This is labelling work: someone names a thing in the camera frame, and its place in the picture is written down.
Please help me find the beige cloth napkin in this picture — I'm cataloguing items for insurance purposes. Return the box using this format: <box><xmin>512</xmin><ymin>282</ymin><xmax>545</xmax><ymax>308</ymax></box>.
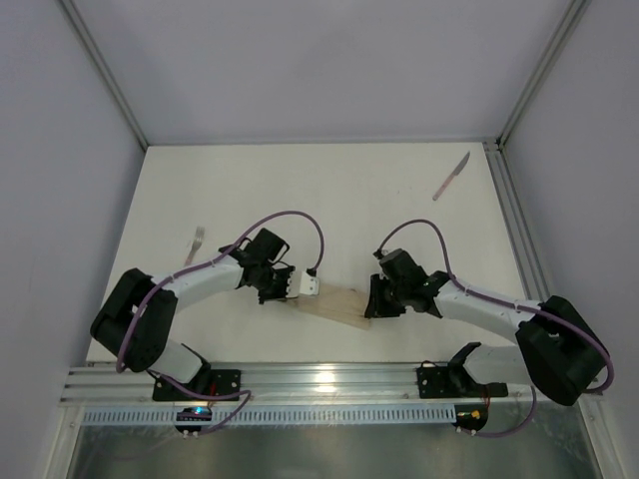
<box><xmin>294</xmin><ymin>282</ymin><xmax>370</xmax><ymax>330</ymax></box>

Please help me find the fork with pink handle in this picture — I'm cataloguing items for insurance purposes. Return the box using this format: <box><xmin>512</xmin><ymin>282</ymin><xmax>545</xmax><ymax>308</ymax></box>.
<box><xmin>184</xmin><ymin>226</ymin><xmax>206</xmax><ymax>266</ymax></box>

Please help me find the knife with pink handle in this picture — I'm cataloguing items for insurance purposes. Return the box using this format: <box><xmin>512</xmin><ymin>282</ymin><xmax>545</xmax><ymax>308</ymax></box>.
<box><xmin>432</xmin><ymin>152</ymin><xmax>470</xmax><ymax>202</ymax></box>

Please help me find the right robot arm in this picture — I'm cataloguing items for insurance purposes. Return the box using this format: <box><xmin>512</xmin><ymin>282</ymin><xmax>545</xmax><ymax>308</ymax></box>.
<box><xmin>364</xmin><ymin>248</ymin><xmax>609</xmax><ymax>406</ymax></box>

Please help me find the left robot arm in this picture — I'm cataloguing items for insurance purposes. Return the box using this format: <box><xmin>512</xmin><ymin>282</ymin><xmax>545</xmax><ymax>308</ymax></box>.
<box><xmin>90</xmin><ymin>229</ymin><xmax>295</xmax><ymax>395</ymax></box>

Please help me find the right black controller board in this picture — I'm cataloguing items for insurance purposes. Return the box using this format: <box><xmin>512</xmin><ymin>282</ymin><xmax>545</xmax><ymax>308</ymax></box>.
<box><xmin>452</xmin><ymin>403</ymin><xmax>489</xmax><ymax>432</ymax></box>

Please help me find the black controller board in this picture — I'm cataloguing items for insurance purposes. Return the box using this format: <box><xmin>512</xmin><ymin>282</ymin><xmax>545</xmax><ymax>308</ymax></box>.
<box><xmin>175</xmin><ymin>406</ymin><xmax>213</xmax><ymax>439</ymax></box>
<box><xmin>452</xmin><ymin>403</ymin><xmax>489</xmax><ymax>432</ymax></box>

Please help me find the left black controller board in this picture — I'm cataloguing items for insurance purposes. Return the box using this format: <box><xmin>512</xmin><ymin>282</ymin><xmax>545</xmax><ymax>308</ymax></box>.
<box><xmin>175</xmin><ymin>406</ymin><xmax>213</xmax><ymax>439</ymax></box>

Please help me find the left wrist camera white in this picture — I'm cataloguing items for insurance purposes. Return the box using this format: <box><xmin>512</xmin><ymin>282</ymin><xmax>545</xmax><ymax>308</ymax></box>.
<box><xmin>299</xmin><ymin>269</ymin><xmax>320</xmax><ymax>296</ymax></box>

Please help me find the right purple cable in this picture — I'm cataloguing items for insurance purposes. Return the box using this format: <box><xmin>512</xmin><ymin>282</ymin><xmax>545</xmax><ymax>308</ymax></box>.
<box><xmin>376</xmin><ymin>219</ymin><xmax>614</xmax><ymax>440</ymax></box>

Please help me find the purple cable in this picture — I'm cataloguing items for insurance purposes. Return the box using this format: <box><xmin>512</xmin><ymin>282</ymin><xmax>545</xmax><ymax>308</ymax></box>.
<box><xmin>376</xmin><ymin>219</ymin><xmax>614</xmax><ymax>440</ymax></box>
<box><xmin>115</xmin><ymin>210</ymin><xmax>326</xmax><ymax>434</ymax></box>

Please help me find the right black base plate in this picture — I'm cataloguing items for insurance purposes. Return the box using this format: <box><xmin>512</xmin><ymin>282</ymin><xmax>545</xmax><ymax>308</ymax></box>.
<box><xmin>415</xmin><ymin>361</ymin><xmax>508</xmax><ymax>399</ymax></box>

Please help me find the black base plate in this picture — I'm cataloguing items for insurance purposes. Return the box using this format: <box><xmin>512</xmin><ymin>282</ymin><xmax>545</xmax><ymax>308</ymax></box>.
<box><xmin>415</xmin><ymin>361</ymin><xmax>508</xmax><ymax>399</ymax></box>
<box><xmin>152</xmin><ymin>366</ymin><xmax>242</xmax><ymax>402</ymax></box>

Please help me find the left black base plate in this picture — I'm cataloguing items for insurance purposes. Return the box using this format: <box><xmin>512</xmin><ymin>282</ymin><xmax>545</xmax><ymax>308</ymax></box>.
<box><xmin>152</xmin><ymin>366</ymin><xmax>242</xmax><ymax>402</ymax></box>

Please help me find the slotted cable duct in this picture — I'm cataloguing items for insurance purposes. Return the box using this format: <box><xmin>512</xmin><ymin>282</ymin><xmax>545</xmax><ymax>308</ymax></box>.
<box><xmin>81</xmin><ymin>403</ymin><xmax>454</xmax><ymax>427</ymax></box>

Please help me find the right side aluminium rail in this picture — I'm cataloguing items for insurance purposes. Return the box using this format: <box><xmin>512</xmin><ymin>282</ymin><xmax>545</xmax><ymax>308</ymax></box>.
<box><xmin>483</xmin><ymin>139</ymin><xmax>552</xmax><ymax>300</ymax></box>

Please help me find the aluminium rail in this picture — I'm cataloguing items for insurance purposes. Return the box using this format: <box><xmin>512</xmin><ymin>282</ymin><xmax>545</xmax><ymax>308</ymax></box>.
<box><xmin>483</xmin><ymin>139</ymin><xmax>552</xmax><ymax>300</ymax></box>
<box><xmin>59</xmin><ymin>362</ymin><xmax>531</xmax><ymax>406</ymax></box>

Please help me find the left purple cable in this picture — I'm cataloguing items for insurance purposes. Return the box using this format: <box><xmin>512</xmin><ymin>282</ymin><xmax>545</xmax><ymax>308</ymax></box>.
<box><xmin>115</xmin><ymin>210</ymin><xmax>326</xmax><ymax>434</ymax></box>

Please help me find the aluminium front rail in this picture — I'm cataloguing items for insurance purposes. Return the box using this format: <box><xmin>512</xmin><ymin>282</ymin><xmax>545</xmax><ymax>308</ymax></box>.
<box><xmin>59</xmin><ymin>362</ymin><xmax>531</xmax><ymax>406</ymax></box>

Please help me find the left aluminium frame post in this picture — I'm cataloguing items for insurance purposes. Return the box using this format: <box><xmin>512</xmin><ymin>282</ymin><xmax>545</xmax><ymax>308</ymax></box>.
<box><xmin>56</xmin><ymin>0</ymin><xmax>150</xmax><ymax>152</ymax></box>

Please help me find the aluminium frame post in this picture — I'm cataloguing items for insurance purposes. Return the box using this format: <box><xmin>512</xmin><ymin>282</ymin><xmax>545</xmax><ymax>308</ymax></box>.
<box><xmin>56</xmin><ymin>0</ymin><xmax>150</xmax><ymax>152</ymax></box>
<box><xmin>496</xmin><ymin>0</ymin><xmax>591</xmax><ymax>150</ymax></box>

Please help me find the right aluminium frame post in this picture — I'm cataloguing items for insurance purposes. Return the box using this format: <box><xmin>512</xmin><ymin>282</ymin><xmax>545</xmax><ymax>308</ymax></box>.
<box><xmin>496</xmin><ymin>0</ymin><xmax>591</xmax><ymax>150</ymax></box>

